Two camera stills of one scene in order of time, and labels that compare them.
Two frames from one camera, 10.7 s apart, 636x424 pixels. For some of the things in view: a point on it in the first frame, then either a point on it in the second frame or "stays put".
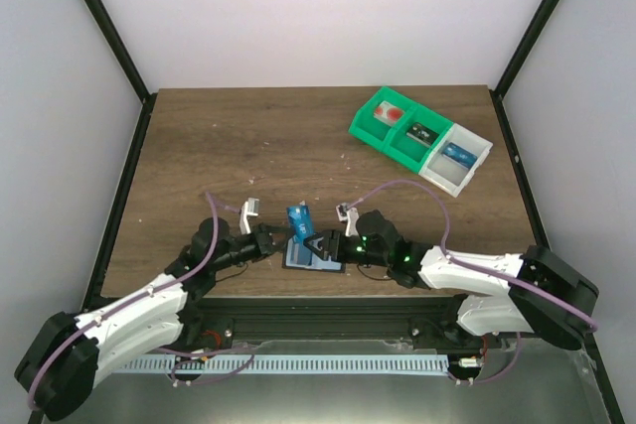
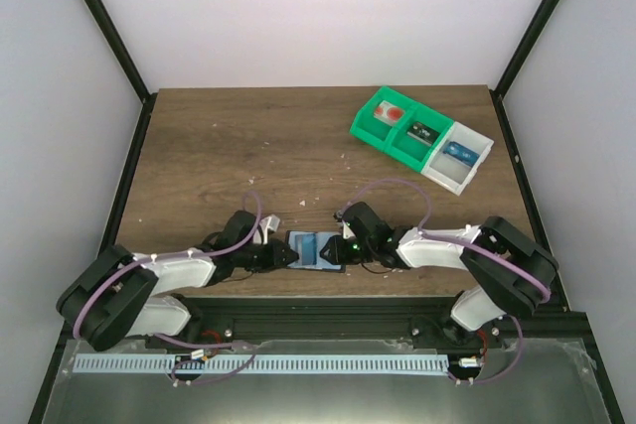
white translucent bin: x=454 y=159 stays put
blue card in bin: x=460 y=155 stays put
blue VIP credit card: x=300 y=222 -> x=462 y=154
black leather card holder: x=315 y=263 stays put
